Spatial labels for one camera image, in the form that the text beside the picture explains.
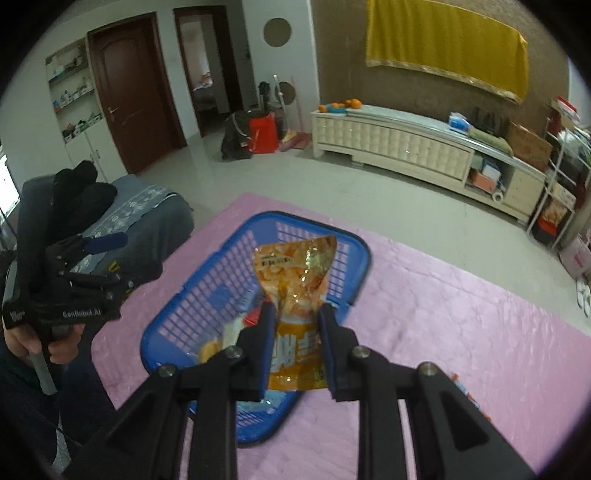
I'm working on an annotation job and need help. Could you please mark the orange snack bar pack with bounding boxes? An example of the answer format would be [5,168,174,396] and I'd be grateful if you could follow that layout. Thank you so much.
[450,373,493,422]

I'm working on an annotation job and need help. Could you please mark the yellow orange snack bag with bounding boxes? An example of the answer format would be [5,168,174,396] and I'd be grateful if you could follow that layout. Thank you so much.
[252,235,338,392]

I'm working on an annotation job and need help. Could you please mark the person's left hand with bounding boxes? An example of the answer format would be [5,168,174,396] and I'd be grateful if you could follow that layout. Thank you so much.
[2,317,86,365]

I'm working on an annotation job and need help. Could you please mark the grey patterned sofa cover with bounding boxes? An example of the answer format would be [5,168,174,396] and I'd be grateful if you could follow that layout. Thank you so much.
[18,174,197,289]

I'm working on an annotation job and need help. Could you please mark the blue plastic basket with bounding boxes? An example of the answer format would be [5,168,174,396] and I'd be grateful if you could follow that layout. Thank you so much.
[139,210,374,447]

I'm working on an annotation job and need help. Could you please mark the pink quilted cloth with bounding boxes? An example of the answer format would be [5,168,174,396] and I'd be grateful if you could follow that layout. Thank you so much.
[91,194,590,479]

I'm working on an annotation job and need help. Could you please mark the black bag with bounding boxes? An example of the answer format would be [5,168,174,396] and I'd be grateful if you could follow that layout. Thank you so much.
[221,111,252,160]

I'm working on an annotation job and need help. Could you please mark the dark brown door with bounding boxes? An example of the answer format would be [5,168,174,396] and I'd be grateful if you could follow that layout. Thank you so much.
[87,13,186,174]

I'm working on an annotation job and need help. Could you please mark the white slippers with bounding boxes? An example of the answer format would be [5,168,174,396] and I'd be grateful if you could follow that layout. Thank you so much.
[576,278,591,318]

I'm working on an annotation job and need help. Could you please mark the red shopping bag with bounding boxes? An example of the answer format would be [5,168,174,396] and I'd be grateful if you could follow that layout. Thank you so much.
[249,113,280,154]

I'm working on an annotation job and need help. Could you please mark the pink tote bag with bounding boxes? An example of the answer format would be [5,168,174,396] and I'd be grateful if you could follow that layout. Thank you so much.
[559,234,591,280]

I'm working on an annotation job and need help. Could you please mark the oranges on cabinet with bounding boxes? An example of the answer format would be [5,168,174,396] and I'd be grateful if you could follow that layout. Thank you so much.
[318,99,363,114]

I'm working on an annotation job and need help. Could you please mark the white metal shelf rack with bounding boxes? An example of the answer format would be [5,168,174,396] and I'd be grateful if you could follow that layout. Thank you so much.
[527,96,590,250]

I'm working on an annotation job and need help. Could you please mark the green folded cushion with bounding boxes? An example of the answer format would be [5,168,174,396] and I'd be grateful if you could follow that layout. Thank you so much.
[468,126,514,157]

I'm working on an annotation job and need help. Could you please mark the cardboard box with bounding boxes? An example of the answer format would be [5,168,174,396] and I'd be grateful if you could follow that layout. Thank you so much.
[505,122,553,171]

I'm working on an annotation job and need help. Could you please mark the cream TV cabinet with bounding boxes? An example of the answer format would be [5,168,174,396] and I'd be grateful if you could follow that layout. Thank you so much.
[311,105,545,224]

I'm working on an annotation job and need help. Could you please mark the blue tissue pack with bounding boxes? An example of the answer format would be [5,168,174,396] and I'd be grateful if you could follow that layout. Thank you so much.
[448,112,471,134]

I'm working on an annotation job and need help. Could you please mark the white built-in wall shelf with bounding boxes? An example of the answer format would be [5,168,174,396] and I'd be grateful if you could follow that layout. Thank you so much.
[45,38,127,183]

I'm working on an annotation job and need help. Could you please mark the yellow wall cloth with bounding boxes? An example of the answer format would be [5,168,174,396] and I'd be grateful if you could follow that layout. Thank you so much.
[365,1,530,104]

